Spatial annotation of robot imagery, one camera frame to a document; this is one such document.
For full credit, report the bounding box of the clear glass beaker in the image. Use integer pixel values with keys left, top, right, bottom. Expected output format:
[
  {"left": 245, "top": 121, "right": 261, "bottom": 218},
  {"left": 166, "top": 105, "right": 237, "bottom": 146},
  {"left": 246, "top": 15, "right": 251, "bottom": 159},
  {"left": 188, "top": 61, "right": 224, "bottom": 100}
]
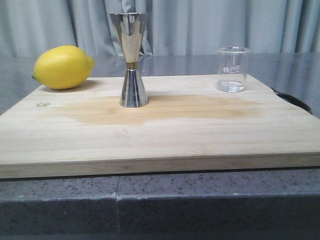
[{"left": 215, "top": 46, "right": 251, "bottom": 93}]

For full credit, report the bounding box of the silver double jigger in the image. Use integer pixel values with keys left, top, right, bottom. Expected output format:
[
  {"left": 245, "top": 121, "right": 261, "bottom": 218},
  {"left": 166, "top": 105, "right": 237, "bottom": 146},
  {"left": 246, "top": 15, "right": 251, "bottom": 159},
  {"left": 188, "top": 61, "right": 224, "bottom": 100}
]
[{"left": 110, "top": 12, "right": 149, "bottom": 108}]

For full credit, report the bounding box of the light wooden cutting board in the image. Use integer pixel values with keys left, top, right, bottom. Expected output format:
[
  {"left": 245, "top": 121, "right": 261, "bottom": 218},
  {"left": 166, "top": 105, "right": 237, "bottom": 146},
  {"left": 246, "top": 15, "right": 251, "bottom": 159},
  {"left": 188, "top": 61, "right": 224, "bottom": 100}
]
[{"left": 0, "top": 75, "right": 320, "bottom": 179}]

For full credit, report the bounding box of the grey curtain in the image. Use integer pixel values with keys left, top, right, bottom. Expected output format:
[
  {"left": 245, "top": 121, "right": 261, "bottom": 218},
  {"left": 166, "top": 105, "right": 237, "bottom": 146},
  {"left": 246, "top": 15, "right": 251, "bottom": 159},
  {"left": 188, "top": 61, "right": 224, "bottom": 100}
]
[{"left": 0, "top": 0, "right": 320, "bottom": 57}]

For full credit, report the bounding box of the yellow lemon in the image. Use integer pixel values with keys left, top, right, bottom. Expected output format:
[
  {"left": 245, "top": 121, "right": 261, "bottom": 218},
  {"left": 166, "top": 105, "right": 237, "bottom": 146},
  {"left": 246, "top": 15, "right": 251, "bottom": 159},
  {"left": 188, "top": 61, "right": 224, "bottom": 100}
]
[{"left": 32, "top": 45, "right": 95, "bottom": 90}]

